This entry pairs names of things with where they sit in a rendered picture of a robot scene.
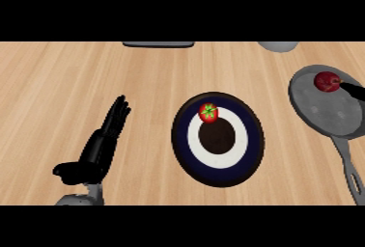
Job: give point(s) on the red tomato with green stem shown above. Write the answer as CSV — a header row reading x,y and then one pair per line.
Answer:
x,y
209,113

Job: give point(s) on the dark red apple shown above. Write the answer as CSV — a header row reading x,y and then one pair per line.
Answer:
x,y
326,82

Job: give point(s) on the pale grey round bowl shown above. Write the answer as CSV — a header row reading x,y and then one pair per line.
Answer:
x,y
278,46

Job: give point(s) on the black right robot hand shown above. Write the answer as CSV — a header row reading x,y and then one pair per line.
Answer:
x,y
355,91

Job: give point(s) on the grey frying pan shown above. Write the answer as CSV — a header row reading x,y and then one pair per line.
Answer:
x,y
329,112

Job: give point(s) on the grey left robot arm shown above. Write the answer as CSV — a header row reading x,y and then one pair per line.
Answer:
x,y
94,195

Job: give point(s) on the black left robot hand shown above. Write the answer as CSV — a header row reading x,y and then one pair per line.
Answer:
x,y
103,144

